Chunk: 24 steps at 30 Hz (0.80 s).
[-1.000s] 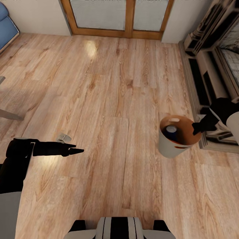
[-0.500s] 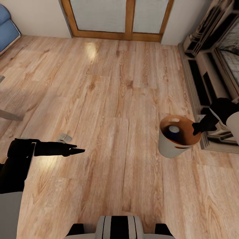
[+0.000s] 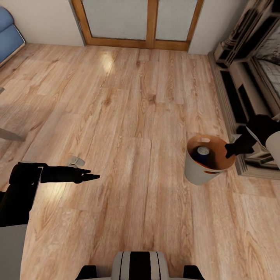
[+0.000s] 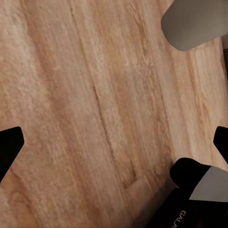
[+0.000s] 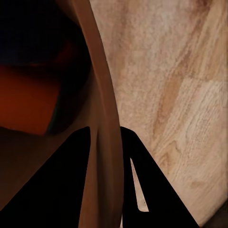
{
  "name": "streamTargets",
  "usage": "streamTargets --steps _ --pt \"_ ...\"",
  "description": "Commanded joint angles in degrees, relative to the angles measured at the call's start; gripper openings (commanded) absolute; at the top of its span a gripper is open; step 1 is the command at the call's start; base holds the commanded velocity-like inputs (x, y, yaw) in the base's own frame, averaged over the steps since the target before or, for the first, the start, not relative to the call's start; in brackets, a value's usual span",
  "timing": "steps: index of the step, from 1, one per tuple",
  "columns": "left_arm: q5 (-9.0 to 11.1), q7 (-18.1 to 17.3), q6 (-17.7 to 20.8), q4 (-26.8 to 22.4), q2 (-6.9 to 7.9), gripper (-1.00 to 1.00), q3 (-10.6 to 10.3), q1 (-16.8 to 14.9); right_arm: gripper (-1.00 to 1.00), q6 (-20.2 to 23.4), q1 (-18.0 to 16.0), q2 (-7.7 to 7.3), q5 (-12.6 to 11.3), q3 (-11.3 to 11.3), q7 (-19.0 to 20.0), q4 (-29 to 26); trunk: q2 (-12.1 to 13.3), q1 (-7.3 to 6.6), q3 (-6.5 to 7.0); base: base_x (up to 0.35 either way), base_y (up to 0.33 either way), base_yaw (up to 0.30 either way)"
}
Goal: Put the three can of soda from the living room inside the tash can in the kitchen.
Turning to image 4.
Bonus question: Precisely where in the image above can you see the trash can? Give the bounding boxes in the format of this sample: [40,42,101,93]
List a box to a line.
[161,0,228,52]

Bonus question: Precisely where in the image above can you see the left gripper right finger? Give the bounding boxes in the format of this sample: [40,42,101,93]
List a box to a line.
[213,126,228,164]

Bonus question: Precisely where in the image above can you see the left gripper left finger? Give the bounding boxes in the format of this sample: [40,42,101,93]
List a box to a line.
[0,126,24,182]

